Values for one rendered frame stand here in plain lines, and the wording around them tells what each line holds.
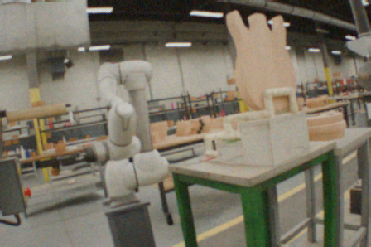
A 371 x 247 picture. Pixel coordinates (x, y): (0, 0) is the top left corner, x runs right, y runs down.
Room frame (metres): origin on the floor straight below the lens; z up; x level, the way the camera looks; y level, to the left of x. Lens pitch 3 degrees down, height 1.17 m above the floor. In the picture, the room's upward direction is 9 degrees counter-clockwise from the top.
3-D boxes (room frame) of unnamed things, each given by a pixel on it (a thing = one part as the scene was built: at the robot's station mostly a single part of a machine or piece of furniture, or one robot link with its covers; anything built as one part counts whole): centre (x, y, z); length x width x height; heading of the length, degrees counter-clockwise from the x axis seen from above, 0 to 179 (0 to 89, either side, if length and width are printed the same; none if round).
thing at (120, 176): (1.59, 0.41, 0.87); 0.18 x 0.16 x 0.22; 104
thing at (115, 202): (1.58, 0.44, 0.73); 0.22 x 0.18 x 0.06; 112
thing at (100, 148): (1.13, 0.36, 1.07); 0.09 x 0.06 x 0.09; 30
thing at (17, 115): (0.73, 0.41, 1.25); 0.18 x 0.03 x 0.03; 120
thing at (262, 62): (1.05, -0.39, 1.33); 0.35 x 0.04 x 0.40; 123
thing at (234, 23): (0.98, -0.28, 1.48); 0.07 x 0.04 x 0.09; 123
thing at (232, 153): (1.18, -0.30, 0.98); 0.27 x 0.16 x 0.09; 124
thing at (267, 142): (1.05, -0.38, 1.02); 0.27 x 0.15 x 0.17; 124
